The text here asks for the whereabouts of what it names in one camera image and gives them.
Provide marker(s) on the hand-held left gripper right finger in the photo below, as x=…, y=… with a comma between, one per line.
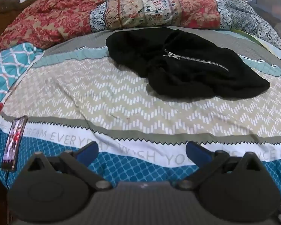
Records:
x=196, y=152

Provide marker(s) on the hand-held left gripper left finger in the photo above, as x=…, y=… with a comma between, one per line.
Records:
x=87, y=152

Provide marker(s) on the black pants with zipper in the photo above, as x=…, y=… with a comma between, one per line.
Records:
x=189, y=79

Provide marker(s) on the smartphone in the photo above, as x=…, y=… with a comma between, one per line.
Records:
x=14, y=140

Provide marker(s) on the teal lattice pillow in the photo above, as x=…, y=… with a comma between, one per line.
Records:
x=7, y=70

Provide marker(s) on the cream green cloth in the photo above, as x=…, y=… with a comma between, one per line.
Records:
x=267, y=44

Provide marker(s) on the red floral patchwork quilt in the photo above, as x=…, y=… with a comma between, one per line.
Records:
x=60, y=21

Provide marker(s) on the carved wooden headboard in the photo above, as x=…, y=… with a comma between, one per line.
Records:
x=4, y=9

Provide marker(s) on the clear plastic storage bin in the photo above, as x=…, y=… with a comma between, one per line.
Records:
x=271, y=4

